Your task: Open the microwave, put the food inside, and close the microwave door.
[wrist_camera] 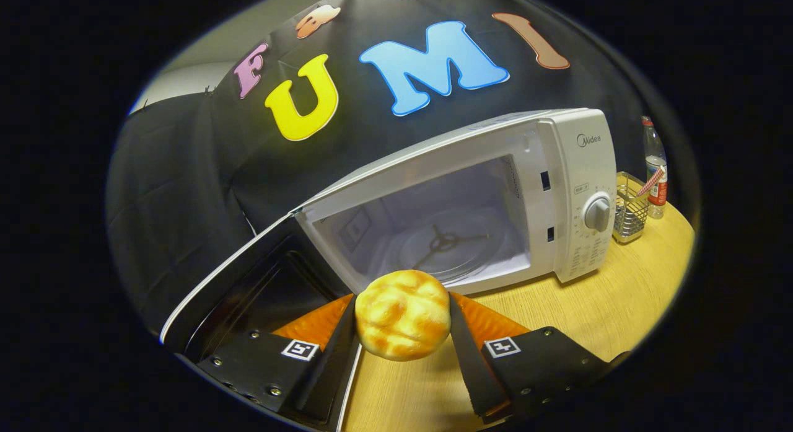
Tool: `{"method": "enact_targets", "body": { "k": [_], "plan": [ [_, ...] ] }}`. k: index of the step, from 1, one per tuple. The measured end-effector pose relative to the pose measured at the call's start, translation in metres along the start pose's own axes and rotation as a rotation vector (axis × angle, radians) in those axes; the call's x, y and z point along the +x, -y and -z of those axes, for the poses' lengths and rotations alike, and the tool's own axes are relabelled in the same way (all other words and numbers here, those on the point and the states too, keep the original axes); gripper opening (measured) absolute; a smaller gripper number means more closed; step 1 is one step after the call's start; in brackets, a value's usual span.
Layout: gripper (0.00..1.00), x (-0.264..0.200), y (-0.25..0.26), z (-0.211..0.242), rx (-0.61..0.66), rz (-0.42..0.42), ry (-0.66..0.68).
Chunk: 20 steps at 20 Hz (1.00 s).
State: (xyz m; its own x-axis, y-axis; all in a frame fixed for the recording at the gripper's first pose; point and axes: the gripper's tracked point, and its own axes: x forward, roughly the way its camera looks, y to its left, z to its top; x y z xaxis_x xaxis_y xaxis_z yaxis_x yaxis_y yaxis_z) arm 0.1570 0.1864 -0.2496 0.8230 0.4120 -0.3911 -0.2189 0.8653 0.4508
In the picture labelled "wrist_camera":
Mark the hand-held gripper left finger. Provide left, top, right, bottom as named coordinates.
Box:
left=197, top=294, right=360, bottom=423

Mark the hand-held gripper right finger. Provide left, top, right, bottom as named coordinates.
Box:
left=447, top=291, right=629, bottom=420

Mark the golden bread bun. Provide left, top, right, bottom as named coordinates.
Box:
left=354, top=270, right=452, bottom=362

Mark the white microwave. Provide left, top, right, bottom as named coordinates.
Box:
left=159, top=108, right=618, bottom=432

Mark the black backdrop cloth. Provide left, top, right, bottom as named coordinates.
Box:
left=107, top=0, right=657, bottom=333

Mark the red white striped straw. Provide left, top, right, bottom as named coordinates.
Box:
left=637, top=167, right=665, bottom=197

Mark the clear bottle with red label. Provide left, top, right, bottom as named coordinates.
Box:
left=641, top=116, right=668, bottom=220

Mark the metal wire basket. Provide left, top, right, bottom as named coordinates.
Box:
left=612, top=171, right=651, bottom=245

